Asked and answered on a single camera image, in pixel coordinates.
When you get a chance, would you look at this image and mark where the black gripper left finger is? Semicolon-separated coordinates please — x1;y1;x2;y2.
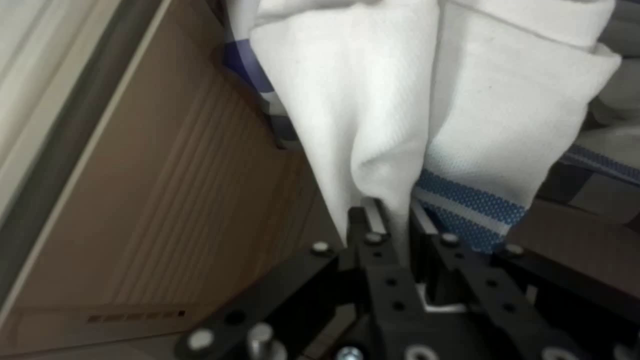
174;197;432;360

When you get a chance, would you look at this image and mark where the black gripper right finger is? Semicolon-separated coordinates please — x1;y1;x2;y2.
407;206;640;360

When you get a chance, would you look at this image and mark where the blue striped white towel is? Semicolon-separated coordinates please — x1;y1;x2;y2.
226;0;626;255

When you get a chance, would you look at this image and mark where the white stacked storage cabinet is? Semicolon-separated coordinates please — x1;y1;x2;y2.
0;0;348;360

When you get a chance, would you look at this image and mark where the blue patterned cloth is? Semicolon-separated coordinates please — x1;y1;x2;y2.
531;0;640;228

